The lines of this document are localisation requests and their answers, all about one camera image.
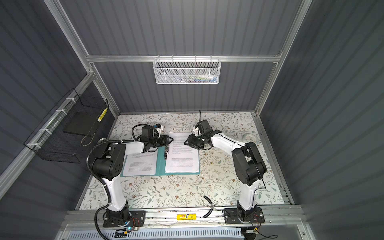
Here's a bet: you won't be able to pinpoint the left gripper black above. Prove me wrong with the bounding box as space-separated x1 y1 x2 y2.
148 134 173 148

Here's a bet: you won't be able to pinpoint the teal green file folder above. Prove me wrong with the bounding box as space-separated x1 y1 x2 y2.
124 141 200 176

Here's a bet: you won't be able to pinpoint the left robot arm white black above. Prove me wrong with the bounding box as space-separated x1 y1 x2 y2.
86 124 174 240

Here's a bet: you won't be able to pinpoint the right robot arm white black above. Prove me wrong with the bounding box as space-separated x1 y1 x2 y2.
184 120 267 222

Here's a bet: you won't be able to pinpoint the silver folder clip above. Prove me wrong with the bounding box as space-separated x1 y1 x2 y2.
164 146 170 161

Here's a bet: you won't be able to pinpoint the silver drink can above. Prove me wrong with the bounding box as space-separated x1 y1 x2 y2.
97 138 107 144

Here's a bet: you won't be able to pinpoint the yellow marker in black basket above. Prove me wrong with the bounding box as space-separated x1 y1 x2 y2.
97 107 108 122

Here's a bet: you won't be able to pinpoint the pens in white basket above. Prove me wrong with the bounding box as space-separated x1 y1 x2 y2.
179 74 219 84

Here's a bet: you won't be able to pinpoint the black pad in basket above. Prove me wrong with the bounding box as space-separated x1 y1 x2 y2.
63 113 101 136

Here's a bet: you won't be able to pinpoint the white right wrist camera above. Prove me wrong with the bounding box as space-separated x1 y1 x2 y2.
193 125 201 136

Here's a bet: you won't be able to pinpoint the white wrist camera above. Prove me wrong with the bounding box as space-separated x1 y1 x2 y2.
193 125 201 136
154 124 164 135

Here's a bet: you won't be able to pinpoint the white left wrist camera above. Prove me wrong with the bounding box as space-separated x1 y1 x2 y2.
154 124 164 135

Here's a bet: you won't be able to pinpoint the white wire mesh basket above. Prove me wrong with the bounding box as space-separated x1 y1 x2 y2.
153 59 222 85

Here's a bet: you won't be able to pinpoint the black cable loop on rail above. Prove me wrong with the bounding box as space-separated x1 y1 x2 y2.
202 195 214 219

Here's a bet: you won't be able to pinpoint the yellow label on rail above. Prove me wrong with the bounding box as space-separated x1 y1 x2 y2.
177 214 197 221

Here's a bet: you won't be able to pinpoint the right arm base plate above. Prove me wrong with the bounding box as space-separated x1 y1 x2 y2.
222 207 265 225

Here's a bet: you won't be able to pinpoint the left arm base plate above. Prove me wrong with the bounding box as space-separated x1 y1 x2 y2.
103 209 146 228

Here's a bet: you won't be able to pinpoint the black wire mesh basket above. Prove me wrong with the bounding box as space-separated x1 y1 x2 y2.
24 89 109 164

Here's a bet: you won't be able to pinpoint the white perforated cable tray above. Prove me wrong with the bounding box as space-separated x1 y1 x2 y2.
67 227 245 240

